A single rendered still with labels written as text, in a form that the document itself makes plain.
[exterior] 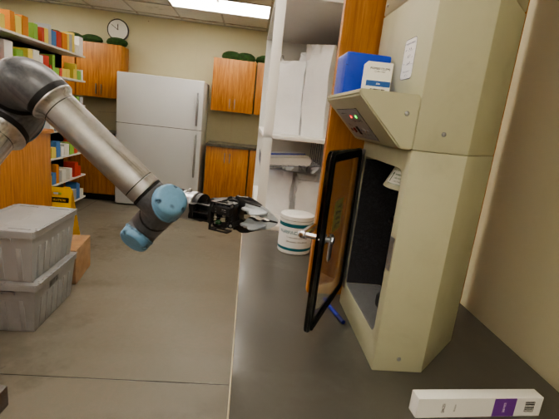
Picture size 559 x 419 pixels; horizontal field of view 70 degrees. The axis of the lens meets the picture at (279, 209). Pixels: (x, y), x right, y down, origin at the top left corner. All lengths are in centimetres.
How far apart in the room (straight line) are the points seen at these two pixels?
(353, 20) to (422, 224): 58
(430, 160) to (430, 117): 8
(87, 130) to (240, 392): 60
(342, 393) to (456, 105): 59
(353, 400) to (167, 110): 518
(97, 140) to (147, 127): 488
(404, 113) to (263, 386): 58
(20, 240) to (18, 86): 183
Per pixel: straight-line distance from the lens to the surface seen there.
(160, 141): 576
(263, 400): 80
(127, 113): 585
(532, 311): 119
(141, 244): 98
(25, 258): 275
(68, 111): 93
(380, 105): 76
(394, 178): 92
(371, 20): 117
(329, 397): 83
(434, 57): 80
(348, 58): 94
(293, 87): 213
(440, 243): 86
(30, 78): 95
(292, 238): 150
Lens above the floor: 144
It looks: 13 degrees down
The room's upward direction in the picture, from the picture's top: 6 degrees clockwise
